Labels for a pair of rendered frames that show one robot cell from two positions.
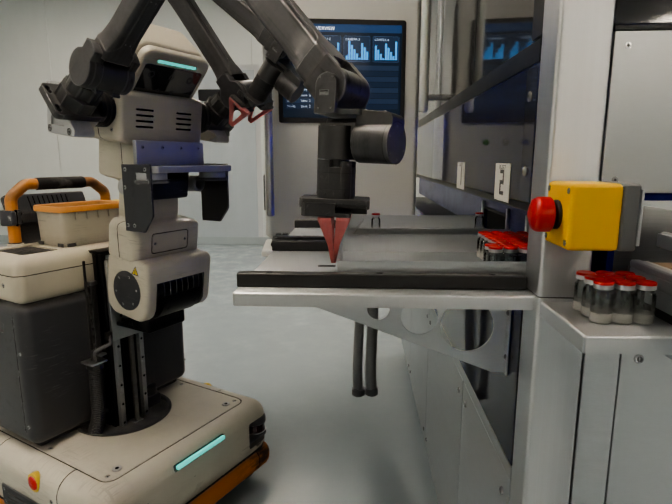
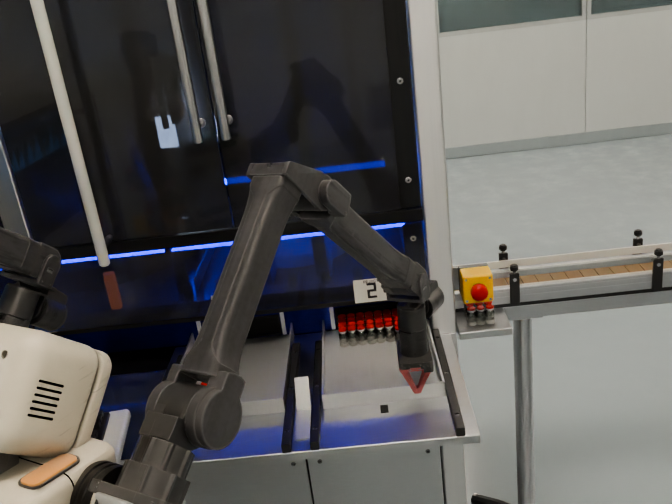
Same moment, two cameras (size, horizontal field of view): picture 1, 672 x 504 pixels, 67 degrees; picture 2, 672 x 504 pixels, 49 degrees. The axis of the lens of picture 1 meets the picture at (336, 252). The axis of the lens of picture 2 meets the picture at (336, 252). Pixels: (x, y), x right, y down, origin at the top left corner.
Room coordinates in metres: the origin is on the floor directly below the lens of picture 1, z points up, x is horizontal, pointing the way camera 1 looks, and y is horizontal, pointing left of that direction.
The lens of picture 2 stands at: (0.89, 1.30, 1.77)
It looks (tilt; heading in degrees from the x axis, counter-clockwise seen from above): 22 degrees down; 270
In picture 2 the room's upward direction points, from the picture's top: 7 degrees counter-clockwise
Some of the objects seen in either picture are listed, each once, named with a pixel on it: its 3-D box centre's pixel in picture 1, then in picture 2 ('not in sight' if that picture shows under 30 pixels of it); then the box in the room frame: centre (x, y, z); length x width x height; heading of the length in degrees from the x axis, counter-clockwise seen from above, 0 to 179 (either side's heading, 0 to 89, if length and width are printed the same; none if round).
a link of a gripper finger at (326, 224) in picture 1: (342, 232); (415, 370); (0.76, -0.01, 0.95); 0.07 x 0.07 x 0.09; 86
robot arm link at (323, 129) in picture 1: (340, 143); (412, 314); (0.75, -0.01, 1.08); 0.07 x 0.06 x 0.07; 56
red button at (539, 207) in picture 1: (546, 214); (479, 291); (0.57, -0.24, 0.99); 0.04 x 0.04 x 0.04; 87
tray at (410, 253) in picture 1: (441, 256); (378, 354); (0.82, -0.18, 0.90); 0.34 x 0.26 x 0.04; 88
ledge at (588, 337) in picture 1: (621, 325); (481, 320); (0.55, -0.32, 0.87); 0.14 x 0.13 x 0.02; 87
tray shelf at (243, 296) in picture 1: (393, 253); (306, 388); (0.99, -0.12, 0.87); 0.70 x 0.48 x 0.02; 177
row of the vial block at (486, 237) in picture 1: (495, 252); (375, 333); (0.82, -0.26, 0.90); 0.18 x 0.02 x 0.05; 178
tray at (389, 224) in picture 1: (419, 228); (234, 368); (1.16, -0.19, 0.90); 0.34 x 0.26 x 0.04; 87
